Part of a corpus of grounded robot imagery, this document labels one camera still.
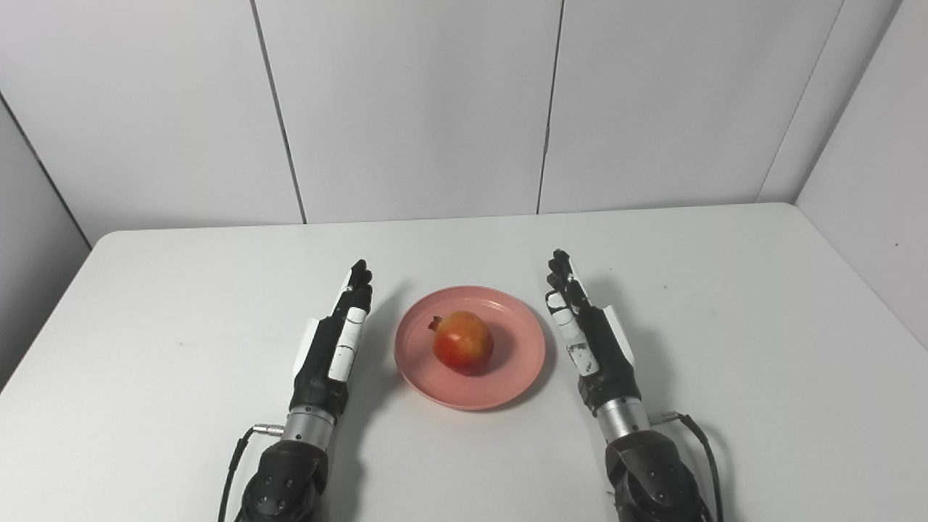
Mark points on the pink round plate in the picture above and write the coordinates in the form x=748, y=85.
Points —
x=470, y=348

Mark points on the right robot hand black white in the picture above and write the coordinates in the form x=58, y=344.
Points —
x=591, y=348

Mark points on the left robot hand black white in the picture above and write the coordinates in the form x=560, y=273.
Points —
x=333, y=348

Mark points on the red pomegranate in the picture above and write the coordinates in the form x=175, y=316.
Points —
x=462, y=342

